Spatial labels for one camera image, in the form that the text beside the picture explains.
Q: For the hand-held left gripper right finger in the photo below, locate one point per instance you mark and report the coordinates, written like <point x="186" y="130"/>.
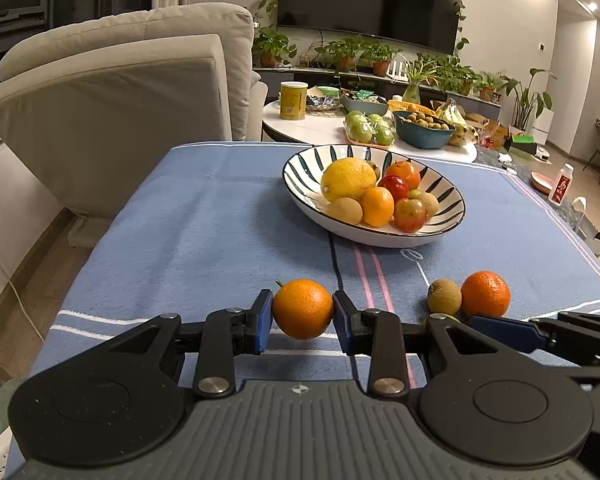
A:
<point x="342" y="322"/>

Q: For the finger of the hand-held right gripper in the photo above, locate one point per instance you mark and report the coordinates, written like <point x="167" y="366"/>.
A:
<point x="510" y="331"/>
<point x="595" y="324"/>

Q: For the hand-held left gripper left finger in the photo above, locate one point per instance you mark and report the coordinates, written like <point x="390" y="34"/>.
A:
<point x="261" y="322"/>

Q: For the orange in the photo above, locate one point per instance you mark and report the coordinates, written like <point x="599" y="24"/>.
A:
<point x="302" y="310"/>
<point x="486" y="294"/>
<point x="377" y="207"/>
<point x="404" y="172"/>

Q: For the round brown fruit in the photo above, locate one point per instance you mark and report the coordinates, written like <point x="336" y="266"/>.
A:
<point x="444" y="296"/>

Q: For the red-green apple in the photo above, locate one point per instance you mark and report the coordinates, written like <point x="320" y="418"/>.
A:
<point x="410" y="216"/>

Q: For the large yellow citrus fruit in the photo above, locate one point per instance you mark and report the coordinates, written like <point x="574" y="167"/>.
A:
<point x="349" y="179"/>

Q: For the dark red apple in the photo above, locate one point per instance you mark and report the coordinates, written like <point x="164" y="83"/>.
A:
<point x="394" y="187"/>

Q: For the tan pear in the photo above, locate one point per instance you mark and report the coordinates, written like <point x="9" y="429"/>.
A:
<point x="428" y="202"/>

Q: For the small tan fruit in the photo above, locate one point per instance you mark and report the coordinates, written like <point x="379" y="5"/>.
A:
<point x="375" y="170"/>

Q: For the striped white bowl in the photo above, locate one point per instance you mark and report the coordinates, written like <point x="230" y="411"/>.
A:
<point x="310" y="170"/>

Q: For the white paper bag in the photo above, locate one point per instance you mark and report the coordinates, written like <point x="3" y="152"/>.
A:
<point x="590" y="232"/>

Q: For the blue striped blanket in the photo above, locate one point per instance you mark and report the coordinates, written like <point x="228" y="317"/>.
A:
<point x="190" y="240"/>

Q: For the white bottle red label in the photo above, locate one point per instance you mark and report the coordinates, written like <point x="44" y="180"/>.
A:
<point x="561" y="185"/>

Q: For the pink plate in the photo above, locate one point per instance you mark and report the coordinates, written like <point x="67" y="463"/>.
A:
<point x="541" y="184"/>

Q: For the dark marble table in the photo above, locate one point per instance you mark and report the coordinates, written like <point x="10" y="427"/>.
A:
<point x="510" y="180"/>

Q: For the green box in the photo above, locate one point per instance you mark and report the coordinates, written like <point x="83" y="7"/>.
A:
<point x="522" y="144"/>

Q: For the white round coffee table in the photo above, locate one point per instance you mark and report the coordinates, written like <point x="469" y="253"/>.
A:
<point x="320" y="130"/>

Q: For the tray of green apples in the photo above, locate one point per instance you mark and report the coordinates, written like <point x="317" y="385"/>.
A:
<point x="369" y="130"/>

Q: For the teal bowl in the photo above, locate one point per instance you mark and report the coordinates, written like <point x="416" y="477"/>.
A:
<point x="424" y="139"/>

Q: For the white air purifier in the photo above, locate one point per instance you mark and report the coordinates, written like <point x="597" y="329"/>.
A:
<point x="541" y="127"/>

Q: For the cardboard boxes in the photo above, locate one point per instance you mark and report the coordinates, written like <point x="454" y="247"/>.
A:
<point x="485" y="127"/>

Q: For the grey-blue bowl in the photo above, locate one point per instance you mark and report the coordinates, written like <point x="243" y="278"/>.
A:
<point x="364" y="106"/>

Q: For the pile of longans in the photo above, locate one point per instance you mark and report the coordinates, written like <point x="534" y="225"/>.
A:
<point x="425" y="120"/>

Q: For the yellow can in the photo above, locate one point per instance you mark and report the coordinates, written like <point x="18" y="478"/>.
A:
<point x="293" y="102"/>

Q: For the bunch of bananas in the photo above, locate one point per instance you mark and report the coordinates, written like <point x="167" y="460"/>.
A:
<point x="452" y="115"/>

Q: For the orange plastic basket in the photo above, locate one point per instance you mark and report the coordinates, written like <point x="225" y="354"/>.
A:
<point x="410" y="107"/>

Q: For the tall leafy floor plant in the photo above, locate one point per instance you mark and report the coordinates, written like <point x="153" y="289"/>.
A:
<point x="527" y="100"/>

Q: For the glass vase with plant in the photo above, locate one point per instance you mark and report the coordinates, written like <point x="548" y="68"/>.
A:
<point x="412" y="92"/>

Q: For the small potted plant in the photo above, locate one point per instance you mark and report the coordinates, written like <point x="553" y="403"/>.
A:
<point x="487" y="89"/>

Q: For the beige sofa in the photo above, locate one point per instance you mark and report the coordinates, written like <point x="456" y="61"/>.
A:
<point x="110" y="125"/>

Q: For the potted green plant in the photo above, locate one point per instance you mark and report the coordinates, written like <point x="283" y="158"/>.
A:
<point x="380" y="57"/>
<point x="342" y="55"/>
<point x="271" y="47"/>
<point x="452" y="75"/>

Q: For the black television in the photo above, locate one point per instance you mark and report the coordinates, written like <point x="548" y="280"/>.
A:
<point x="370" y="0"/>

